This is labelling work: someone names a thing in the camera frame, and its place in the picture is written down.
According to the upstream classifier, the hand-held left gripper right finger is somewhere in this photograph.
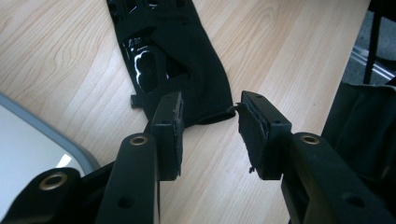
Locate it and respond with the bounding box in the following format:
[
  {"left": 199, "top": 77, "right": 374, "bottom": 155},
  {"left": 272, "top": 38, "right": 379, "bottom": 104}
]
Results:
[{"left": 237, "top": 90, "right": 294, "bottom": 181}]

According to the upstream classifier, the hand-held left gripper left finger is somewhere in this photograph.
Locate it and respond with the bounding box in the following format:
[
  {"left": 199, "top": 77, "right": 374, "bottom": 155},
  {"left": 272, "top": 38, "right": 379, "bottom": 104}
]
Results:
[{"left": 149, "top": 91, "right": 186, "bottom": 182}]

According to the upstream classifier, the black glove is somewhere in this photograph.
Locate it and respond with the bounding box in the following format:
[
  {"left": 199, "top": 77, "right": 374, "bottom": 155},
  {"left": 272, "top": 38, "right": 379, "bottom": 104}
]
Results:
[{"left": 106, "top": 0, "right": 237, "bottom": 127}]

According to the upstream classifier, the grey plastic bin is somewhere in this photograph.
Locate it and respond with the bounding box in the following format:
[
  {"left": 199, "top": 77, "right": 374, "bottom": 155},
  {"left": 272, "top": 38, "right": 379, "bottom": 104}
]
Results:
[{"left": 0, "top": 91, "right": 102, "bottom": 216}]

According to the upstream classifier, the black curtain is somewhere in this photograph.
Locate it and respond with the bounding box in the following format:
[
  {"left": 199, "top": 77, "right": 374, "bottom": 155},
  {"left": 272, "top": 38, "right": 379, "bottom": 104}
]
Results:
[{"left": 320, "top": 81, "right": 396, "bottom": 216}]

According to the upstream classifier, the black metal stand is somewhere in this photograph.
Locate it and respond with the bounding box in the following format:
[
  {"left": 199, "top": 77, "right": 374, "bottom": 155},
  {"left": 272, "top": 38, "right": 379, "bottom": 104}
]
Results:
[{"left": 362, "top": 0, "right": 396, "bottom": 86}]

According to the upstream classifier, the metal floor rail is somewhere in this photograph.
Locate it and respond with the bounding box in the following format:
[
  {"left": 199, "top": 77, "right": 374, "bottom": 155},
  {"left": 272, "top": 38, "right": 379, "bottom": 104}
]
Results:
[{"left": 349, "top": 46, "right": 396, "bottom": 82}]

